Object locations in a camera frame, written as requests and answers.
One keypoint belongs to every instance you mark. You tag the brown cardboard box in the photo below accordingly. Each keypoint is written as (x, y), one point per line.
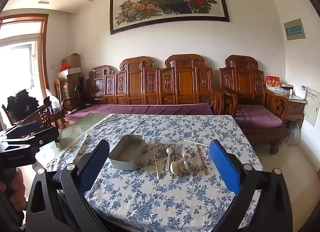
(72, 60)

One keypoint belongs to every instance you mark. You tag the white flat box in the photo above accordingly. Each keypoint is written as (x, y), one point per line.
(71, 73)

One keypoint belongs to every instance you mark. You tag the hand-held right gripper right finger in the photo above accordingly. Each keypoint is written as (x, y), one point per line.
(223, 167)

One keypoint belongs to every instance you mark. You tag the white plastic spoon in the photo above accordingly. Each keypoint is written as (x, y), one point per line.
(186, 161)
(169, 150)
(174, 168)

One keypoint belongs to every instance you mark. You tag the light bamboo chopstick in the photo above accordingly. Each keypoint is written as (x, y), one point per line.
(196, 142)
(156, 164)

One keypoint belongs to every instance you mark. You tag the beige block with black band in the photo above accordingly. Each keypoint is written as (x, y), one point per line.
(58, 143)

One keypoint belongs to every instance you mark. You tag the wooden door frame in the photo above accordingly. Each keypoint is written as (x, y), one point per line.
(44, 46)

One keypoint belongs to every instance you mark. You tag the wooden round-back chair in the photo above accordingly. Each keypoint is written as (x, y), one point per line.
(58, 91)

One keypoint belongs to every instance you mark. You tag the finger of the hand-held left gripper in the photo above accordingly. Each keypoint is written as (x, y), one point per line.
(42, 137)
(27, 128)

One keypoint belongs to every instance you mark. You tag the wooden side table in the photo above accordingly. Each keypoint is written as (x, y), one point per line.
(295, 108)

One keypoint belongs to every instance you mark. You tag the brown wooden chopstick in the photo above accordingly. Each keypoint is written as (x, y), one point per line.
(203, 160)
(200, 159)

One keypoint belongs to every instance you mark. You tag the carved wooden sofa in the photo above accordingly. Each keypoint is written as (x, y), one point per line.
(135, 84)

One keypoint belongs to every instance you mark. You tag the grey wall electrical box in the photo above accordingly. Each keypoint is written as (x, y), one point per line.
(294, 29)

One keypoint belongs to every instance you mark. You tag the white desk phone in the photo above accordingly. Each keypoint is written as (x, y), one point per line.
(300, 91)

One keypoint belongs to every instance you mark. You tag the clear plastic bag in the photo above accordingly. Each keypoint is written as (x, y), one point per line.
(292, 132)

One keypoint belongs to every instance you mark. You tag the blue floral tablecloth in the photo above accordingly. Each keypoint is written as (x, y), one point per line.
(150, 197)

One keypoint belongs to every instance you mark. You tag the red desk card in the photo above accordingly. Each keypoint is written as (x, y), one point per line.
(272, 81)

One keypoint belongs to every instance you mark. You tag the carved wooden armchair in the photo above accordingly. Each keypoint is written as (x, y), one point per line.
(243, 81)

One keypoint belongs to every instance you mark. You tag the white wall panel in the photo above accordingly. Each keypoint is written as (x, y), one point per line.
(311, 107)

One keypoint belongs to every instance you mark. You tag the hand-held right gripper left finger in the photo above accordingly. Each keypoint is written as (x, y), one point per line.
(96, 167)

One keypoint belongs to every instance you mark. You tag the stacked brown cartons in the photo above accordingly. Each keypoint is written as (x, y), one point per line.
(72, 84)

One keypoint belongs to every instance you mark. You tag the long purple sofa cushion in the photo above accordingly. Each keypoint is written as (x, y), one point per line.
(150, 109)

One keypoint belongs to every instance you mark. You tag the purple armchair cushion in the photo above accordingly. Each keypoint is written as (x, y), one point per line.
(255, 115)

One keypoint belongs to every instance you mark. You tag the white plastic bag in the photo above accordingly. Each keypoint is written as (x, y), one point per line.
(53, 100)

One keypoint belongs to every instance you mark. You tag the grey metal tray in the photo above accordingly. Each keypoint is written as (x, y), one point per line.
(125, 163)

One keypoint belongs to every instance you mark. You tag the wooden dining chair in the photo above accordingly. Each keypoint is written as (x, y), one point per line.
(46, 115)

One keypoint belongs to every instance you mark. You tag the person's left hand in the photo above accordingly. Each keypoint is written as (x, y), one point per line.
(18, 192)

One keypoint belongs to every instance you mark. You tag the black desk lamp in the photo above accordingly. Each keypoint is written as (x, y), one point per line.
(79, 94)

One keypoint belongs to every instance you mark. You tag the black bag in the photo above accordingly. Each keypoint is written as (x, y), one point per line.
(22, 103)

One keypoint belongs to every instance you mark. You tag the red artificial flowers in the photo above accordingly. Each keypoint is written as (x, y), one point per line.
(65, 67)

